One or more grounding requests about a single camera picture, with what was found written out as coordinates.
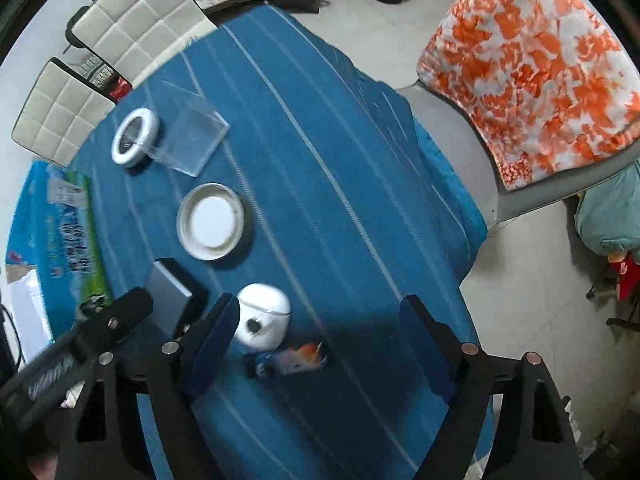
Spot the teal cloth bundle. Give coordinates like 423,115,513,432
574,157,640,257

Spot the white quilted chair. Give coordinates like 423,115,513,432
71,0,219,87
12,59,119,167

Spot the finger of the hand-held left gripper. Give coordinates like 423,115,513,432
75,287,155,347

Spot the white disc with black centre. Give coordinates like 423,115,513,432
111,109,162,168

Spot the orange floral blanket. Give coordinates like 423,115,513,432
416,0,640,192

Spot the red bag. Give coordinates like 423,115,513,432
107,76,134,104

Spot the grey armchair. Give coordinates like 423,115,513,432
395,82,640,236

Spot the red cloth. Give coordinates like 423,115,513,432
611,254,640,302

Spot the grey box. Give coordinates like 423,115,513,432
145,257,210,341

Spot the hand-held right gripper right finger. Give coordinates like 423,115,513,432
400,294,586,480

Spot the blue printed cardboard box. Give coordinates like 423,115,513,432
5,160,113,361

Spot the black chair base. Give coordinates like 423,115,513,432
586,260,640,333

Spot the white oval device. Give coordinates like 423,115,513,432
231,282,292,351

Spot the blue striped tablecloth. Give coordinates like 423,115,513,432
65,5,496,480

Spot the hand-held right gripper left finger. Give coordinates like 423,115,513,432
55,292,242,480

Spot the metal bowl with white centre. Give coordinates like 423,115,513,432
176,182,246,262

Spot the clear acrylic box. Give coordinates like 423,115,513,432
150,79,231,178

